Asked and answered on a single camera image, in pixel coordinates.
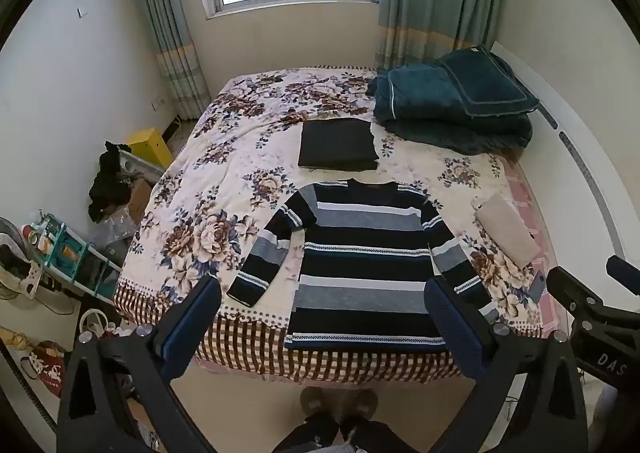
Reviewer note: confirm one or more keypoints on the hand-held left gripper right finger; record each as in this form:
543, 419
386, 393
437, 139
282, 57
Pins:
450, 328

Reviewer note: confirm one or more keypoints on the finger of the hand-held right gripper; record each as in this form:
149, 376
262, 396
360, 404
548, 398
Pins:
625, 273
572, 290

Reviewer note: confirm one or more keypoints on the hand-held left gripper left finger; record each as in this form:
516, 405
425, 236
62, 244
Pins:
192, 328

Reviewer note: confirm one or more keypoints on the striped knit sweater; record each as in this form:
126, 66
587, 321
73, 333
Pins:
360, 273

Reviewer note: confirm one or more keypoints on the black clothes pile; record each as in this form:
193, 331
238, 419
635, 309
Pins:
107, 183

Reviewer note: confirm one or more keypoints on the grey-blue phone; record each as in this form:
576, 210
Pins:
537, 287

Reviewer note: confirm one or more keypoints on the beige folded cloth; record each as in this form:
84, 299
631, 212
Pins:
507, 228

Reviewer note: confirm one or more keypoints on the pink checked bed sheet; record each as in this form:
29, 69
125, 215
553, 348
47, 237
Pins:
525, 193

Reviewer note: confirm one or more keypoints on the person's right slipper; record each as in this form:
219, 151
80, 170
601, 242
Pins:
366, 402

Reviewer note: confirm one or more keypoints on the person's slipper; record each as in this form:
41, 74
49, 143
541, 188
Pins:
314, 400
366, 402

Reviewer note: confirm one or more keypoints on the clear plastic bag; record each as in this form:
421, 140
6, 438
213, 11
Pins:
115, 233

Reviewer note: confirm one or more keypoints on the white headboard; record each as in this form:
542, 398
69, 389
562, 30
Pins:
590, 143

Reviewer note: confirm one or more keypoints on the person's right leg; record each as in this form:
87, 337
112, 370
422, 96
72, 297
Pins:
367, 435

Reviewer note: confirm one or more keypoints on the cardboard box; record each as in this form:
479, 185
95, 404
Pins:
140, 200

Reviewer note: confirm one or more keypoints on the teal storage rack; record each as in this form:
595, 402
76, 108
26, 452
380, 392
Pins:
75, 253

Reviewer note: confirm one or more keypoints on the person's left slipper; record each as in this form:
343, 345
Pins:
314, 400

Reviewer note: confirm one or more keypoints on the red printed bag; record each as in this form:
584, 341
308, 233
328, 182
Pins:
47, 368

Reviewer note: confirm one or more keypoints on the white fan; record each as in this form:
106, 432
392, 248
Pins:
15, 278

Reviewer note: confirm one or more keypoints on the yellow box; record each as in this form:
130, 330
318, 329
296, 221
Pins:
150, 145

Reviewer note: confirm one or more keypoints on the floral bed blanket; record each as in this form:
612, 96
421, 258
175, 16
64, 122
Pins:
240, 133

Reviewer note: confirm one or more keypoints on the black folded garment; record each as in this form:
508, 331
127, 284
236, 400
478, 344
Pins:
337, 143

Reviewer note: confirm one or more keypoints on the teal pillow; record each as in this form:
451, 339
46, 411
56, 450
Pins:
490, 83

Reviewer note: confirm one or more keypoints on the teal folded quilt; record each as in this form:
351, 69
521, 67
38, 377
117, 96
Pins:
415, 103

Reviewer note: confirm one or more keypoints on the long grey-blue striped curtain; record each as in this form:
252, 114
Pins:
170, 33

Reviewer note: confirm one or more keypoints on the silver metal frame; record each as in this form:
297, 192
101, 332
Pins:
142, 167

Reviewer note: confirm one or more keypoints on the white wall socket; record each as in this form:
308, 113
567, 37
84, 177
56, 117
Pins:
159, 103

